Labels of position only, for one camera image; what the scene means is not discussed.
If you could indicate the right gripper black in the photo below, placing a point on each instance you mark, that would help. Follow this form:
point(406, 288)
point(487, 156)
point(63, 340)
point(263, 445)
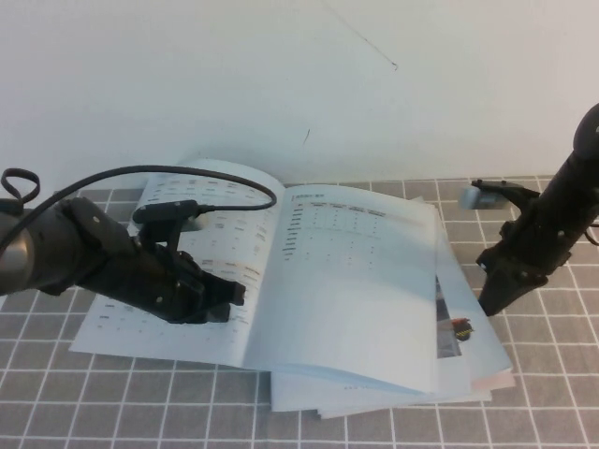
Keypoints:
point(543, 243)

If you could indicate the grey white checked tablecloth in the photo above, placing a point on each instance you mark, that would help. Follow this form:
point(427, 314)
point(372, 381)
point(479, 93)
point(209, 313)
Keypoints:
point(93, 411)

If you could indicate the white brochure with pinkish edge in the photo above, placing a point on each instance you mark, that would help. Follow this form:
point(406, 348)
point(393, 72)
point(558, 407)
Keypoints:
point(486, 346)

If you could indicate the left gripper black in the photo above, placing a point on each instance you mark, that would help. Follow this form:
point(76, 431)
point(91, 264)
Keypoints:
point(164, 285)

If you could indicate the white product catalogue book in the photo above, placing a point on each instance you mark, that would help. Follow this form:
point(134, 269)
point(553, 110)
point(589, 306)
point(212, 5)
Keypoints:
point(337, 290)

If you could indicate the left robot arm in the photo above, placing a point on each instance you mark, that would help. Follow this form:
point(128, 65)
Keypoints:
point(42, 252)

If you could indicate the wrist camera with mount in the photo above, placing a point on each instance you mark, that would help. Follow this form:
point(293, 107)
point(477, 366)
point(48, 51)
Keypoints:
point(164, 208)
point(486, 198)

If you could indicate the white brochure with web address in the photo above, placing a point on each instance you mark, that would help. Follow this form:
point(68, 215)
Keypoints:
point(327, 397)

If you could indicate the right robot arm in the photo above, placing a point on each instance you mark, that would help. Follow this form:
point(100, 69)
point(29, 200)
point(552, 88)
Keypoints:
point(585, 154)

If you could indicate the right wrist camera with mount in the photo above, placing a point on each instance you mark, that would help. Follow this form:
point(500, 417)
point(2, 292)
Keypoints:
point(486, 198)

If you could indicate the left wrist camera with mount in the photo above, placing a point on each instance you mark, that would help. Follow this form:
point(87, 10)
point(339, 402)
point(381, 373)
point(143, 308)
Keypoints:
point(164, 208)

